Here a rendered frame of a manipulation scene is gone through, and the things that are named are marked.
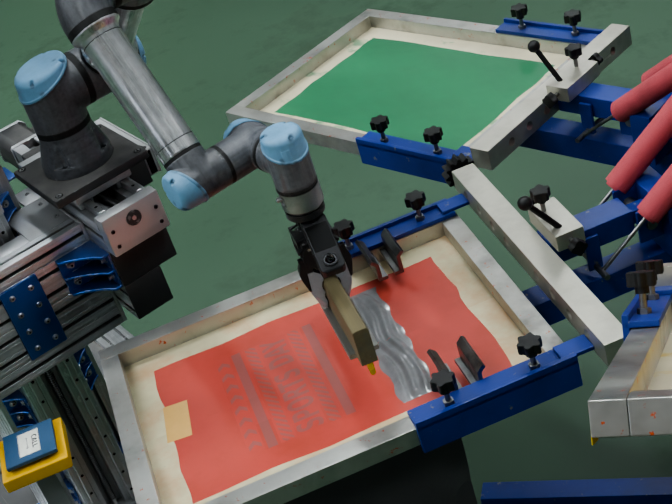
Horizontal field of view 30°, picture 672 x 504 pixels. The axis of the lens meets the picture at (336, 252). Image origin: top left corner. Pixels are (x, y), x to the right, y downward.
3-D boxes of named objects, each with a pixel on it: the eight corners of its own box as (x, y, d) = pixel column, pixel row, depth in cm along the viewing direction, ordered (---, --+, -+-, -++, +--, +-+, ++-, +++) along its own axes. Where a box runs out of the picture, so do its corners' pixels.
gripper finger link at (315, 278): (321, 293, 234) (314, 252, 229) (330, 310, 229) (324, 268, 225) (305, 297, 234) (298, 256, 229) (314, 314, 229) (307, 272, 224)
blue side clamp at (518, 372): (424, 453, 213) (415, 424, 209) (414, 436, 217) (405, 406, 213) (583, 385, 216) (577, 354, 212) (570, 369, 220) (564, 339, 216)
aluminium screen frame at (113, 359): (154, 559, 207) (146, 544, 205) (104, 365, 256) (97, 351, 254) (581, 375, 216) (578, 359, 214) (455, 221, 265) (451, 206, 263)
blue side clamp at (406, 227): (329, 289, 259) (320, 262, 255) (322, 277, 263) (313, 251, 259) (461, 235, 262) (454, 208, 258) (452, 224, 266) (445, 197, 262)
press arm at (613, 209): (554, 266, 237) (549, 245, 234) (540, 251, 242) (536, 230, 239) (636, 232, 239) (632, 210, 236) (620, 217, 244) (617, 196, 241)
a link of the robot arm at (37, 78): (24, 127, 261) (-3, 70, 254) (78, 97, 267) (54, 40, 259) (49, 142, 253) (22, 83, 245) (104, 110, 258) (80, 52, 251)
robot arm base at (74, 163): (33, 168, 268) (15, 128, 262) (93, 134, 273) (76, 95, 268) (63, 188, 256) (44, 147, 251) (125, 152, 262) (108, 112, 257)
